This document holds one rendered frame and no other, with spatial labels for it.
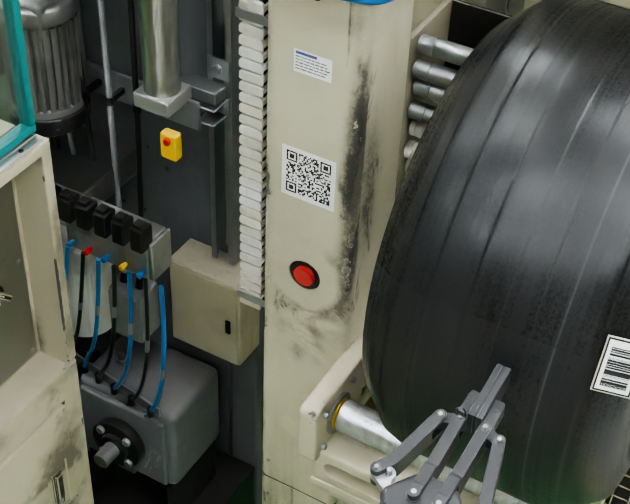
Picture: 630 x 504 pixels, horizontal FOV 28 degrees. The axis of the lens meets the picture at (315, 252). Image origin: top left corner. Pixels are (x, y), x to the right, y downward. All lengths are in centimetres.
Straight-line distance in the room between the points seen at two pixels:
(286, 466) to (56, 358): 40
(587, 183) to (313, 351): 60
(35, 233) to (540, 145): 68
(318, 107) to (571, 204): 36
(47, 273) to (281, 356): 35
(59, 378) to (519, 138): 77
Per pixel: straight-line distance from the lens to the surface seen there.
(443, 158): 128
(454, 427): 122
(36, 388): 173
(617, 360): 125
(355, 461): 167
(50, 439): 179
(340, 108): 145
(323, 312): 166
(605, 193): 124
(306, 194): 155
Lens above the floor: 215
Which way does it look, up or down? 41 degrees down
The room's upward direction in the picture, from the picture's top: 3 degrees clockwise
